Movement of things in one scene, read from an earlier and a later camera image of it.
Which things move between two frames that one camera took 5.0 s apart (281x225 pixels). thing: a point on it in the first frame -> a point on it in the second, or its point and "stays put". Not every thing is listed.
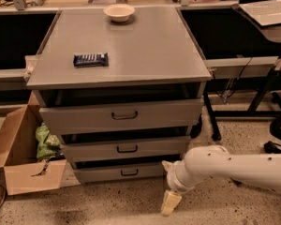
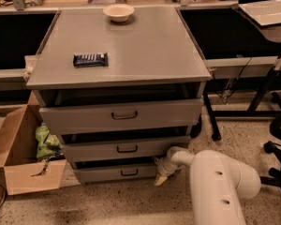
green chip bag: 49,145 stays put
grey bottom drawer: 121,173 stays put
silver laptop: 266,4 stays put
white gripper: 172,179 -> 164,167
